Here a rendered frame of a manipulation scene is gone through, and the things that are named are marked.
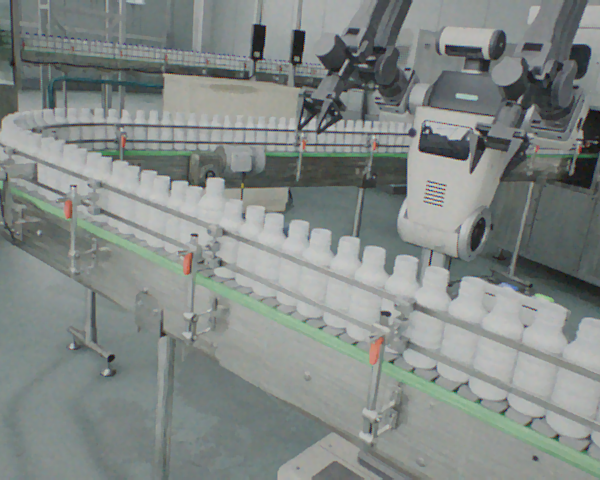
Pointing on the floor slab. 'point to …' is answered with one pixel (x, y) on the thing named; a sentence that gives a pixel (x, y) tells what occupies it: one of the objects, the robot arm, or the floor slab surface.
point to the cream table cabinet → (225, 96)
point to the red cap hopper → (89, 35)
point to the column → (202, 26)
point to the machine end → (563, 225)
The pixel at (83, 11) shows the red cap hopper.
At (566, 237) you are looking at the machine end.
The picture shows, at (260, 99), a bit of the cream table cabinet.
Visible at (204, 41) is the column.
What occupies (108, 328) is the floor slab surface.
